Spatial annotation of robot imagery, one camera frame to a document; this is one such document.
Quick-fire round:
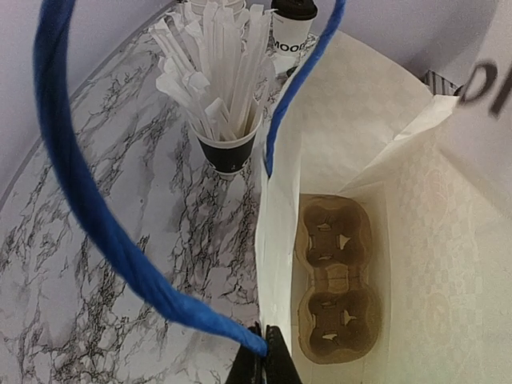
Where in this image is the blue checkered paper bag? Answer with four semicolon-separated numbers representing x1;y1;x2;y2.
33;1;511;383

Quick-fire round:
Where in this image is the white paper cup GOOD print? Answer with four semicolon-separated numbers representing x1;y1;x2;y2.
272;11;313;58

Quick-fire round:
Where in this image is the brown cardboard cup carrier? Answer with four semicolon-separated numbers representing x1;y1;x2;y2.
294;194;386;365

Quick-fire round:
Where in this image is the white wrapped straws bundle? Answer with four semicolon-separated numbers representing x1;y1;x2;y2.
150;1;274;142

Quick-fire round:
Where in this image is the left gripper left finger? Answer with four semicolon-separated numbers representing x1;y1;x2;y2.
226;346;264;384

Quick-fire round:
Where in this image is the black cup holding straws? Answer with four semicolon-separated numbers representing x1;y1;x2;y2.
193;118;263;176

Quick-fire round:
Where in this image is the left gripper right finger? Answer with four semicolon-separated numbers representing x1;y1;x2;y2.
263;326;302;384

